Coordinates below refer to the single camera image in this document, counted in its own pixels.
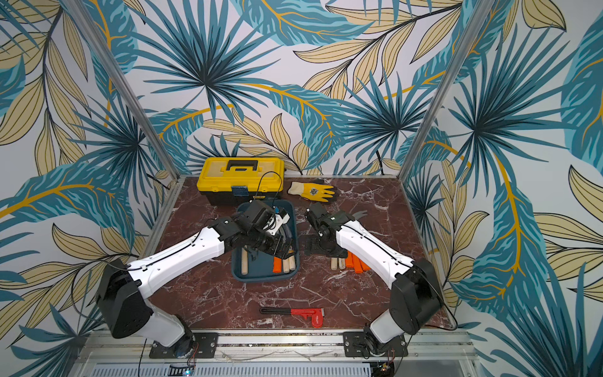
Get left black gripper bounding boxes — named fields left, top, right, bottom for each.
left=248, top=227, right=300, bottom=259

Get teal plastic tray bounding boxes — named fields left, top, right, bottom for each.
left=231, top=199, right=301, bottom=283

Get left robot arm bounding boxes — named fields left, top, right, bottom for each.
left=95, top=200, right=294, bottom=358

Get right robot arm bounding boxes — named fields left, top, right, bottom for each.
left=306, top=204, right=445, bottom=357

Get yellow work glove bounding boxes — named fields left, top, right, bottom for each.
left=287, top=182, right=336, bottom=203

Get red black pipe wrench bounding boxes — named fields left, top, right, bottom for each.
left=259, top=306, right=324, bottom=328

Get yellow black toolbox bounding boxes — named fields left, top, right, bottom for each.
left=196, top=157, right=285, bottom=206

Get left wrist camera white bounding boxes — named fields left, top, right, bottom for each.
left=264, top=207, right=290, bottom=236

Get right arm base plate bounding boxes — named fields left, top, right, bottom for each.
left=342, top=331, right=408, bottom=359

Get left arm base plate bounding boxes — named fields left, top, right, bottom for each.
left=149, top=332, right=218, bottom=359

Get aluminium front rail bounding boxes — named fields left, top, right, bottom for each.
left=75, top=328, right=478, bottom=369

